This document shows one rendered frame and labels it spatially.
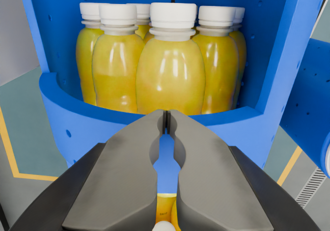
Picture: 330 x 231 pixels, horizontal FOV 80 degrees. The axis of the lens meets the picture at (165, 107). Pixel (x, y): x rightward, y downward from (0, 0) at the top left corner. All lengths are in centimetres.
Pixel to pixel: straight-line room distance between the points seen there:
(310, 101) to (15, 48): 58
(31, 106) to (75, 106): 167
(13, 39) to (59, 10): 10
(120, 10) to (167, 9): 6
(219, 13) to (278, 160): 194
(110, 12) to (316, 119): 46
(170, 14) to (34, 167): 214
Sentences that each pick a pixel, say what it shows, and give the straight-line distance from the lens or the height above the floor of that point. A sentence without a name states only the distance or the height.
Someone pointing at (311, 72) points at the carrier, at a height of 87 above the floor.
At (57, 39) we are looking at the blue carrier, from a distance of 29.
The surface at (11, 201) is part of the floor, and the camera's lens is 276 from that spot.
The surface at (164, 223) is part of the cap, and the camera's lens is 38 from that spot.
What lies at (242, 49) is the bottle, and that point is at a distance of 30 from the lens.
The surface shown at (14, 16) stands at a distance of 38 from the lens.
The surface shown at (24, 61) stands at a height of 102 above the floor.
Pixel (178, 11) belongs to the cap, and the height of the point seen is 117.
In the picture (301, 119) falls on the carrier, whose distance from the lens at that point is 57.
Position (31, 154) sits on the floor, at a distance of 214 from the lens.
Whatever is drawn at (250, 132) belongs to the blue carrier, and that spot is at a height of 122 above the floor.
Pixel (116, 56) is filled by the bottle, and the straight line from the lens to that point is 21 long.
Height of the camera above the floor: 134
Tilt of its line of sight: 62 degrees down
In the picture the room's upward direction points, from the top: 180 degrees counter-clockwise
